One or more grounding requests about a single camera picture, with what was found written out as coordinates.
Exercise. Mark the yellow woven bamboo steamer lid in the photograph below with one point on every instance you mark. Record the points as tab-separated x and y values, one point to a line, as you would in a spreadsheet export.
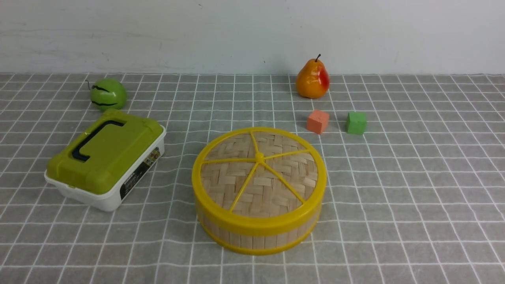
258	181

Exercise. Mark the yellow bamboo steamer basket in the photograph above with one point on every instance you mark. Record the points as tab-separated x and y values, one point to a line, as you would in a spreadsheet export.
263	244

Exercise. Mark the orange foam cube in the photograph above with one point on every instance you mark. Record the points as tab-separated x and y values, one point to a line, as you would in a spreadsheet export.
317	121

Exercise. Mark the orange red toy pear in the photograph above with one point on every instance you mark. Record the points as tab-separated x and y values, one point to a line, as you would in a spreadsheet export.
313	80

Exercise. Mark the green foam cube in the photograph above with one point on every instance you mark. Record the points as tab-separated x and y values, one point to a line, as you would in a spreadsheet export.
356	123

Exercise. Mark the green toy melon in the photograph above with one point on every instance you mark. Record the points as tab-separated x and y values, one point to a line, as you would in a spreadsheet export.
107	93

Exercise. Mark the green lidded white storage box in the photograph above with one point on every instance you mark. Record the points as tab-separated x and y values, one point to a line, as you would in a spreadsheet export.
103	164

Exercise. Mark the grey checkered tablecloth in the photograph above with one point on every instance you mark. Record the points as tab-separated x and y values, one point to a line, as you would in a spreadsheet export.
418	198

